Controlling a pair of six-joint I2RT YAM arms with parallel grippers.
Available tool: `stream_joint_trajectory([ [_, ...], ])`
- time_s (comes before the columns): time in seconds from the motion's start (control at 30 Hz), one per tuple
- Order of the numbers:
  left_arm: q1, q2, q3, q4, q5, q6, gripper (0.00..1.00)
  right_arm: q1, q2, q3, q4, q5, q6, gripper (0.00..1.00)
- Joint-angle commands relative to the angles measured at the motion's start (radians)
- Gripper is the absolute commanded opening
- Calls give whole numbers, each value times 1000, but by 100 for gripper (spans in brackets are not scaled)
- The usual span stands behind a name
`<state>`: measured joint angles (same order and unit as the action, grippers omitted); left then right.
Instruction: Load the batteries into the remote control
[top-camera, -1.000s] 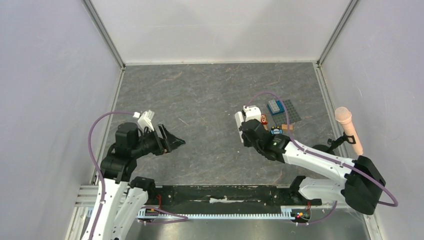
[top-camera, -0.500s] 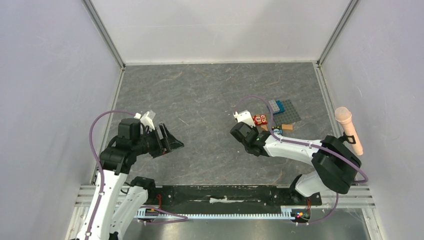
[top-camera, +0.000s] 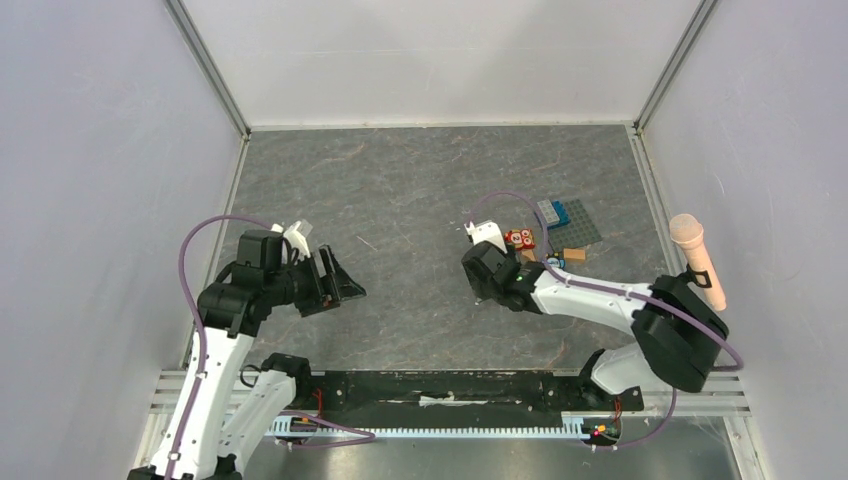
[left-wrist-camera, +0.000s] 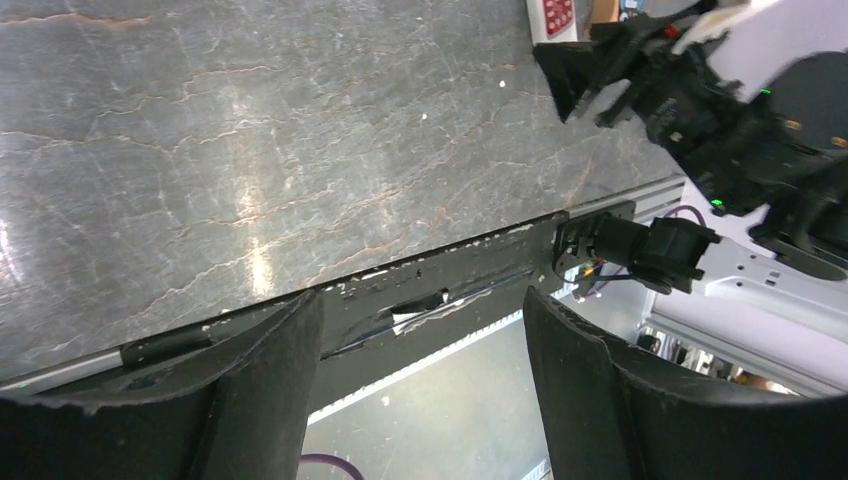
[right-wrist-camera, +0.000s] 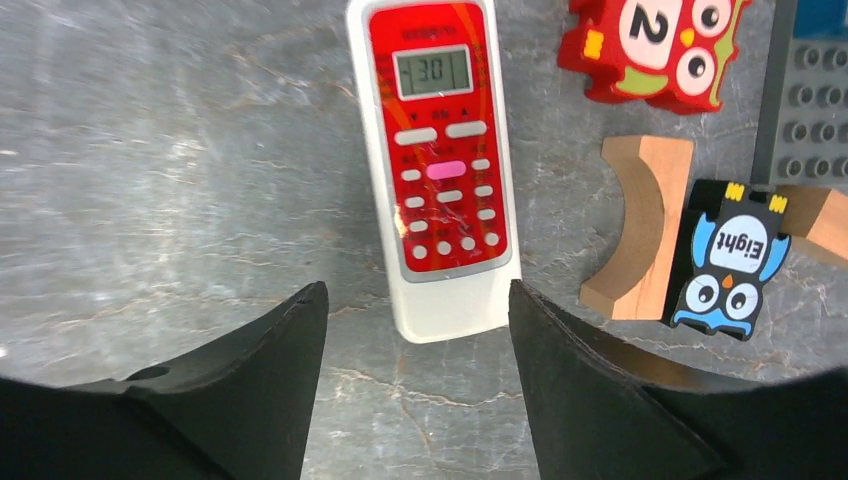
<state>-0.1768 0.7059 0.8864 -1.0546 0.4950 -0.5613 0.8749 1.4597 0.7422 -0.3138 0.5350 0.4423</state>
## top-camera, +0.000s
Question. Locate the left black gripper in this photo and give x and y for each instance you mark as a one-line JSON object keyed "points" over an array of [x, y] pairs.
{"points": [[329, 289]]}

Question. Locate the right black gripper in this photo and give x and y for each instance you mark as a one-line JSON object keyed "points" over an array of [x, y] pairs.
{"points": [[478, 277]]}

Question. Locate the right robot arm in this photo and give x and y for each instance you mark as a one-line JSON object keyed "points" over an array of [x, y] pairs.
{"points": [[677, 336]]}

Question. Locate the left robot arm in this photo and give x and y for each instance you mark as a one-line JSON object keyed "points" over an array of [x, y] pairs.
{"points": [[273, 267]]}

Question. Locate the red owl number block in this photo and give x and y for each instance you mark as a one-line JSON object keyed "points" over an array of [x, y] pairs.
{"points": [[520, 239]]}

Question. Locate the blue owl number block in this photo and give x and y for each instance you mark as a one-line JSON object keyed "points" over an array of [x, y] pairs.
{"points": [[556, 260]]}

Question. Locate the grey lego brick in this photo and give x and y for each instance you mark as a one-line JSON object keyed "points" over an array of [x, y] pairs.
{"points": [[549, 214]]}

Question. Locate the blue lego brick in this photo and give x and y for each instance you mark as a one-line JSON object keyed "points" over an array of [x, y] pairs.
{"points": [[565, 218]]}

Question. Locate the grey lego baseplate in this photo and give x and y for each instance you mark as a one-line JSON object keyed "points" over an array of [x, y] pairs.
{"points": [[579, 233]]}

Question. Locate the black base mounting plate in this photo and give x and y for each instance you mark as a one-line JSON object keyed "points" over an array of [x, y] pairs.
{"points": [[456, 398]]}

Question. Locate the black microphone stand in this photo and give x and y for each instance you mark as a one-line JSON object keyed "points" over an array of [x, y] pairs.
{"points": [[700, 279]]}

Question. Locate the pink microphone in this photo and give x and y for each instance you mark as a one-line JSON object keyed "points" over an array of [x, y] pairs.
{"points": [[689, 236]]}

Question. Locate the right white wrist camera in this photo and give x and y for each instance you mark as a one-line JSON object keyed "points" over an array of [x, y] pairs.
{"points": [[487, 231]]}

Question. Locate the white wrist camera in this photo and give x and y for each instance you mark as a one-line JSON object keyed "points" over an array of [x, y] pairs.
{"points": [[487, 231], [295, 239]]}

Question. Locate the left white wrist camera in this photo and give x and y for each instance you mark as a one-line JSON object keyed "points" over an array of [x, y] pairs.
{"points": [[295, 239]]}

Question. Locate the white slotted cable duct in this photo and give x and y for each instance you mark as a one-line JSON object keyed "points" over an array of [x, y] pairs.
{"points": [[570, 428]]}

